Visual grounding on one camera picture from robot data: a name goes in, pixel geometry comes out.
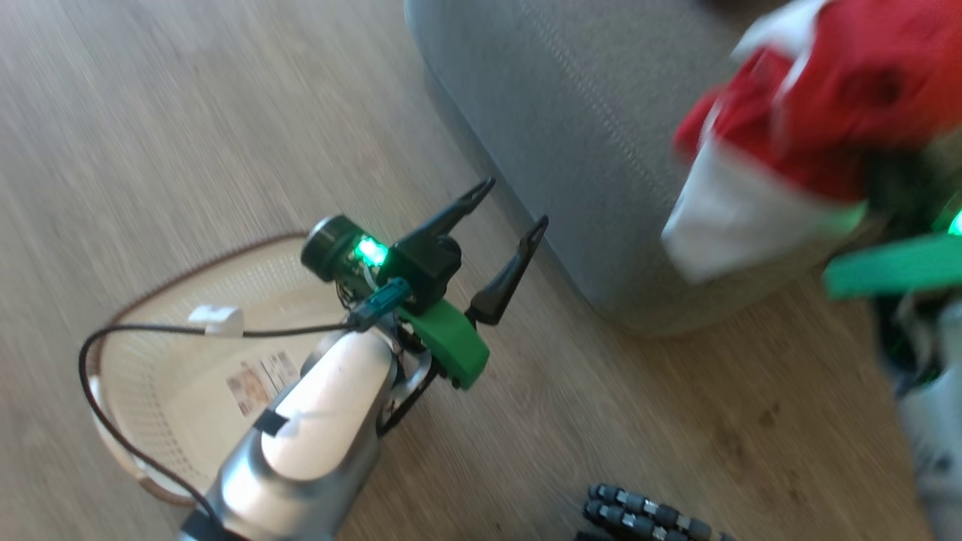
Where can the red white santa garment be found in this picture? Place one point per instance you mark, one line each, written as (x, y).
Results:
(827, 98)

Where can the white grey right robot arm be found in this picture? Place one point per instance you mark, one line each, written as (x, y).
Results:
(936, 421)

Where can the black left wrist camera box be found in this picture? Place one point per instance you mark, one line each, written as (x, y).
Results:
(428, 267)

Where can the printed basket label sticker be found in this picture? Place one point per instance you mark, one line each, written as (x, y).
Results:
(263, 382)

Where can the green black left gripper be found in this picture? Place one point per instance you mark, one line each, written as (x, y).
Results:
(447, 342)

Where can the white plastic laundry basket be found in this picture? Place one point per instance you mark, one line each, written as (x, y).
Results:
(173, 376)

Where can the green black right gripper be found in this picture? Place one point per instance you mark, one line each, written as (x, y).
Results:
(890, 267)

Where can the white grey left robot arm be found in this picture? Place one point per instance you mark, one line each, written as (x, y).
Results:
(323, 413)

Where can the grey fabric sofa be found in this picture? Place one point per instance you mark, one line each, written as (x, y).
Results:
(594, 135)

